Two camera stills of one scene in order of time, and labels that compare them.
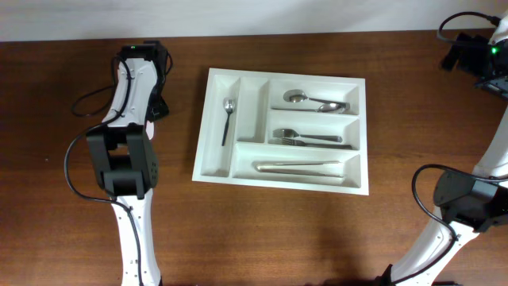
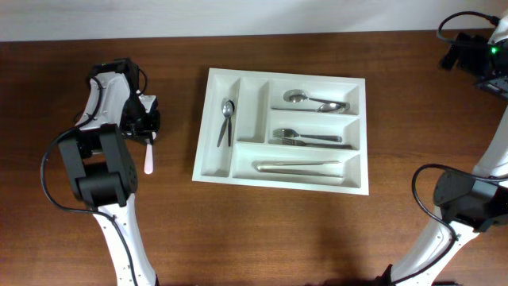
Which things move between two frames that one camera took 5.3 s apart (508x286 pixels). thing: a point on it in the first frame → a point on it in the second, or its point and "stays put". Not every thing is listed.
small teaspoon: [229, 104] → [229, 122]
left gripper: [161, 111] → [146, 133]
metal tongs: [275, 167] stays put
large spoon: [299, 95] stays put
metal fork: [288, 133] stays put
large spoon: [329, 108] stays put
